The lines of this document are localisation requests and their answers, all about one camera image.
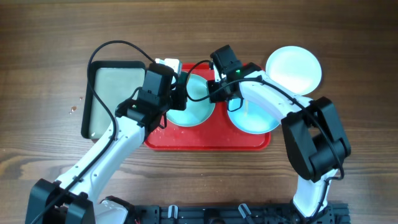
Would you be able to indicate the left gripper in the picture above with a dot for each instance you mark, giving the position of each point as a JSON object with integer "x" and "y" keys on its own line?
{"x": 181, "y": 91}

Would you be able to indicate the light blue plate front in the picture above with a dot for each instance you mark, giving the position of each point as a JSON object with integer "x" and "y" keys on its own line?
{"x": 196, "y": 112}

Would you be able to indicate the light blue plate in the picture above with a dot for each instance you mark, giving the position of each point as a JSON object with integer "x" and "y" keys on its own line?
{"x": 196, "y": 112}
{"x": 249, "y": 117}

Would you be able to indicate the white plate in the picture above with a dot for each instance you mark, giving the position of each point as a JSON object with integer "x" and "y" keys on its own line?
{"x": 295, "y": 68}

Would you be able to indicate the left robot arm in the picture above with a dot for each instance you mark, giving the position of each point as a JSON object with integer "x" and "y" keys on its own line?
{"x": 73, "y": 197}

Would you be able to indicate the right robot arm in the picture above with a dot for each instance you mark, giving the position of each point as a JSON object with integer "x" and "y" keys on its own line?
{"x": 315, "y": 140}

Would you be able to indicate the red plastic tray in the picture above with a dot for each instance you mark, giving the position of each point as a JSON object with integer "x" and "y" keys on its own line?
{"x": 217, "y": 133}

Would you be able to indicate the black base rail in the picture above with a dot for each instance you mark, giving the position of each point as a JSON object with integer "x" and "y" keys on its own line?
{"x": 278, "y": 213}

